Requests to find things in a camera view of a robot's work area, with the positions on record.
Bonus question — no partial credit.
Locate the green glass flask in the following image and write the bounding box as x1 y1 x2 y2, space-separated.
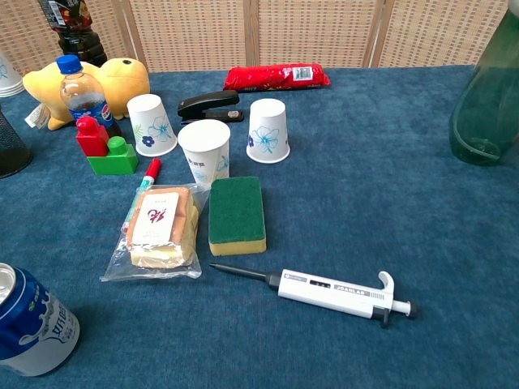
448 7 519 166

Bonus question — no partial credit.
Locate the small Pepsi bottle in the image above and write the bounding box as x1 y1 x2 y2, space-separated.
56 54 122 139

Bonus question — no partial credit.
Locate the dark tea bottle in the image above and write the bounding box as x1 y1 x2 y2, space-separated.
37 0 109 68

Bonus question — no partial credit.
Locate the green and yellow sponge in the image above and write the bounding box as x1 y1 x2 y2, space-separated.
208 176 268 257

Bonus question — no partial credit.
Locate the white floral paper cup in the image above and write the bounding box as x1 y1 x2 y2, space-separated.
246 98 291 165
127 93 178 158
177 118 231 190

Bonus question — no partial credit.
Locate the blue table cloth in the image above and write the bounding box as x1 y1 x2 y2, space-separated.
0 64 519 389

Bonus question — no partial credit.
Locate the black stapler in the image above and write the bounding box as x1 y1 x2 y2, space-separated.
177 89 246 125

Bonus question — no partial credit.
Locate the red-capped marker pen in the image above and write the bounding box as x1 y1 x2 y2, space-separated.
136 157 163 195

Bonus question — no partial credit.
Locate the white lab pipette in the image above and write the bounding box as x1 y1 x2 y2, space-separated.
208 262 418 329

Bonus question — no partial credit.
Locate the red snack package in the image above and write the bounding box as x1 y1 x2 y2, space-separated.
222 62 332 92

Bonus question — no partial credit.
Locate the green toy block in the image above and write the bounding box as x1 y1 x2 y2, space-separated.
87 135 139 176

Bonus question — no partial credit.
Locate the woven folding screen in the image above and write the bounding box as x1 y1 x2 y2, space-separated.
0 0 519 74

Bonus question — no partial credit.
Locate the red toy block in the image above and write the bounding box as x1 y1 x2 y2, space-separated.
75 116 110 158

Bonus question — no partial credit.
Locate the yellow plush toy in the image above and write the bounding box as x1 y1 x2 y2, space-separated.
22 58 152 131

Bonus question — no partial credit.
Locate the black mesh pen holder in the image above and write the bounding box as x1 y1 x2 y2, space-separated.
0 105 34 180

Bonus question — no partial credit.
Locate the blue and white can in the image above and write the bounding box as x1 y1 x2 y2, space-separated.
0 262 81 378

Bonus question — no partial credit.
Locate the white paper cup far left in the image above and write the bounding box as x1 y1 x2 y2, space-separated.
0 50 24 98

